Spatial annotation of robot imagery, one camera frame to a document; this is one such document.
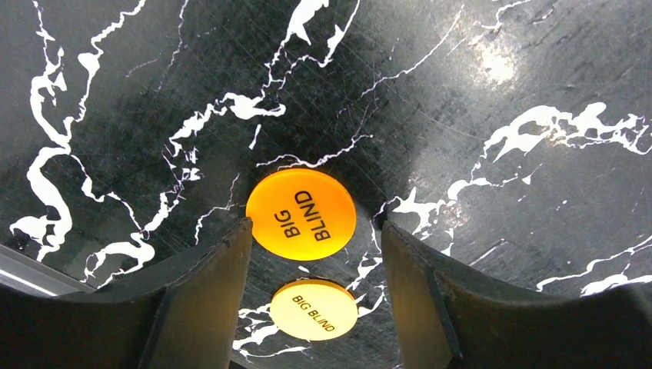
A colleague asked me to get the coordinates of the yellow dealer button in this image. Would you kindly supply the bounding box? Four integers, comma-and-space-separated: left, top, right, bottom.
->
245, 168, 358, 261
270, 279, 358, 341

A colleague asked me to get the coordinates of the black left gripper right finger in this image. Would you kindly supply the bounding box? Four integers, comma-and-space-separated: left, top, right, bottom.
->
381, 222, 651, 368

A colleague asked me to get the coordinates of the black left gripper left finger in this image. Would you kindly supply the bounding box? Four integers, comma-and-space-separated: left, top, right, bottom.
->
1, 218, 252, 368

